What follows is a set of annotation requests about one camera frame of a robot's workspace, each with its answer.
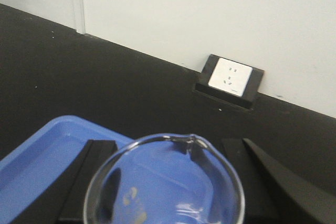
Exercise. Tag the white wall power socket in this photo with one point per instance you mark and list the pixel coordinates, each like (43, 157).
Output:
(230, 77)

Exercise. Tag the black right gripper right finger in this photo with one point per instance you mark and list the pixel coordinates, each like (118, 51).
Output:
(273, 193)

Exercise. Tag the clear glass beaker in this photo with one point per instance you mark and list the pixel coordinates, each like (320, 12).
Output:
(165, 178)

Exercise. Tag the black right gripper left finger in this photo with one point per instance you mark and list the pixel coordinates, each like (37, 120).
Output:
(96, 152)

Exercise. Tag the black socket housing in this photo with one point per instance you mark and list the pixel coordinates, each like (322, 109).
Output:
(250, 93)

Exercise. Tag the blue plastic tray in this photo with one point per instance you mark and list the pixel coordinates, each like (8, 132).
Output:
(37, 176)

